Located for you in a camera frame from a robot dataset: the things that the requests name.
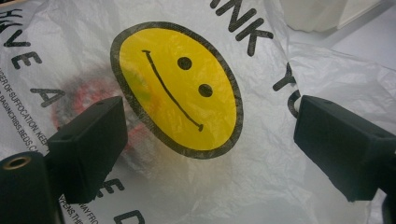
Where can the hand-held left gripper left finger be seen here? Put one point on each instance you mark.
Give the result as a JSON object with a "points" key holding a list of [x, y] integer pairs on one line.
{"points": [[88, 149]]}

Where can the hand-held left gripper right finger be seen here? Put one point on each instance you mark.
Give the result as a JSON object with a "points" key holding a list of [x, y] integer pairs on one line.
{"points": [[345, 146]]}

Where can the candy jar with red lid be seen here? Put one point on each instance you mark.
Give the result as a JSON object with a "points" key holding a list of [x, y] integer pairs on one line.
{"points": [[90, 93]]}

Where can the white smiley plastic bag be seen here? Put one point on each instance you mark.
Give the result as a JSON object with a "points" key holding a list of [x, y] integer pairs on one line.
{"points": [[255, 174]]}

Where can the wooden board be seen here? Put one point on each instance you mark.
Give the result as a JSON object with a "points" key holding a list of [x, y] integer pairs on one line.
{"points": [[7, 2]]}

